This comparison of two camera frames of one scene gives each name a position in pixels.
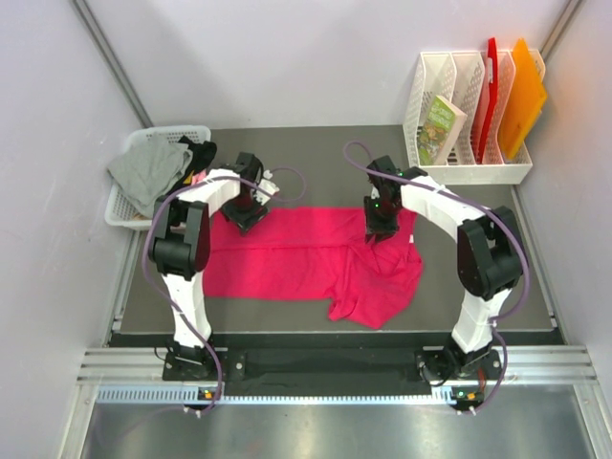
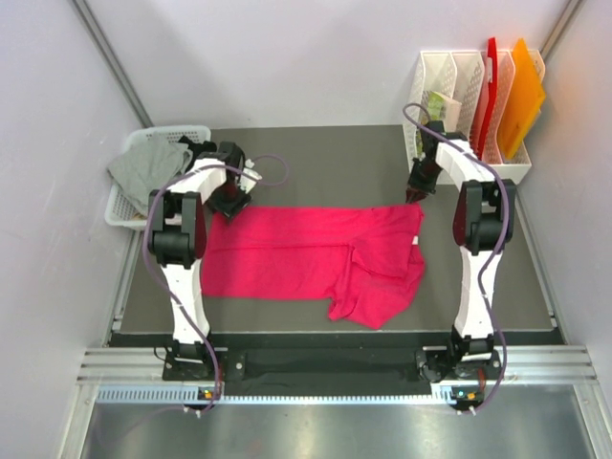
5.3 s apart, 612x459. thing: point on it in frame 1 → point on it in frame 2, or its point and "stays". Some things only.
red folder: [491, 95] stays
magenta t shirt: [317, 253] stays
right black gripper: [374, 227] → [418, 191]
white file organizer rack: [470, 116] stays
